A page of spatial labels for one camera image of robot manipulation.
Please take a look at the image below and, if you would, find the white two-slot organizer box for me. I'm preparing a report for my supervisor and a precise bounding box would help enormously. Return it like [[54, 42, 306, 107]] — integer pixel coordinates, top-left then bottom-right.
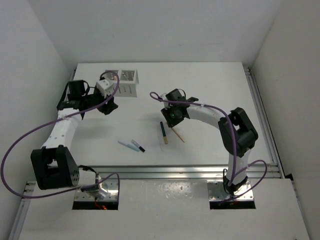
[[103, 69, 139, 98]]

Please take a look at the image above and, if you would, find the aluminium right side rail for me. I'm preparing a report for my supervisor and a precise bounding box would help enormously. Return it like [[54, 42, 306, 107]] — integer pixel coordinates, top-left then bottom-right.
[[243, 66, 285, 179]]

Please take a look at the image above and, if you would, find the white light-blue makeup pen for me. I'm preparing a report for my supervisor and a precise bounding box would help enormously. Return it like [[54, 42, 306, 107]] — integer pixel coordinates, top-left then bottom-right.
[[117, 140, 140, 152]]

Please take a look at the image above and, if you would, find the dark green gold makeup pen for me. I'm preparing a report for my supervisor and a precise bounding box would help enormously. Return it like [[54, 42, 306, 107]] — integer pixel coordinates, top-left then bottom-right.
[[160, 121, 168, 145]]

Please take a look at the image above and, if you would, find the aluminium rail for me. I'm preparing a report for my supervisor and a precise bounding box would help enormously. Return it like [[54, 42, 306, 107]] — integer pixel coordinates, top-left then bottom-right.
[[243, 66, 285, 179], [92, 163, 284, 180]]

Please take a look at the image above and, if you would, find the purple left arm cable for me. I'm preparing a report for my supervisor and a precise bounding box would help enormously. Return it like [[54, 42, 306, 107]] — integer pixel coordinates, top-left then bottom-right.
[[0, 71, 121, 200]]

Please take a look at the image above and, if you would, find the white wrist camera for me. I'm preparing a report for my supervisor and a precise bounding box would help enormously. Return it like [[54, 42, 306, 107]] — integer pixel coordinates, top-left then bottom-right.
[[159, 93, 170, 109], [95, 79, 115, 98]]

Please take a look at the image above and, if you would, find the gold slim makeup pen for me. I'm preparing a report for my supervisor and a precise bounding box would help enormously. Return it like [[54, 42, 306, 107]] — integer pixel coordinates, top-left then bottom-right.
[[171, 128, 186, 143]]

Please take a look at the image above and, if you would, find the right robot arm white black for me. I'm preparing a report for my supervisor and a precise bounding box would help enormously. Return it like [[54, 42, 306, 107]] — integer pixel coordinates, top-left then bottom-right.
[[156, 88, 259, 196]]

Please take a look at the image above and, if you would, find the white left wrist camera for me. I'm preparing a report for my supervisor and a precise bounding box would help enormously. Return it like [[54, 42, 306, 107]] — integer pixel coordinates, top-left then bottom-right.
[[95, 79, 115, 98]]

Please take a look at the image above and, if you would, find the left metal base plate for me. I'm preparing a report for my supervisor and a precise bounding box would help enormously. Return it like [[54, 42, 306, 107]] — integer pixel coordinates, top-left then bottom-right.
[[74, 178, 119, 204]]

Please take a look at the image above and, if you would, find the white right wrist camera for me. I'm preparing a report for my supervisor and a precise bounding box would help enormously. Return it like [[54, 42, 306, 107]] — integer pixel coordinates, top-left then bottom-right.
[[159, 93, 170, 109]]

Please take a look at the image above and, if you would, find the aluminium front rail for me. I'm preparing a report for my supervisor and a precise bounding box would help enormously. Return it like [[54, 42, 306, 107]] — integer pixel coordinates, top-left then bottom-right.
[[92, 163, 284, 180]]

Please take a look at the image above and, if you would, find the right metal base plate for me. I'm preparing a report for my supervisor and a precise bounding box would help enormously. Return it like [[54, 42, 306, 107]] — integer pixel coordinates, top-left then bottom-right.
[[207, 180, 254, 203]]

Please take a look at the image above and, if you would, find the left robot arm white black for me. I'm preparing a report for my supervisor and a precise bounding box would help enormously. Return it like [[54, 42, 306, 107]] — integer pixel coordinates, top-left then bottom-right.
[[30, 79, 118, 190]]

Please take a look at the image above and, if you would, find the silver black-capped makeup pen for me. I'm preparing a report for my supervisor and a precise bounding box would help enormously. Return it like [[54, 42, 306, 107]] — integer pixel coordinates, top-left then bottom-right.
[[131, 139, 146, 153]]

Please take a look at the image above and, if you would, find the thin white eyeliner pencil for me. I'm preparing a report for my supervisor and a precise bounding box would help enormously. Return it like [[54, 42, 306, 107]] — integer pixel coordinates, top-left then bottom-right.
[[156, 124, 164, 152]]

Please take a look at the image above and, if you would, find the metal base plate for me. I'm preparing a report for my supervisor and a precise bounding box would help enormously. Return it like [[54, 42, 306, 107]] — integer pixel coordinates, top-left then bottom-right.
[[207, 180, 254, 203], [74, 178, 119, 204]]

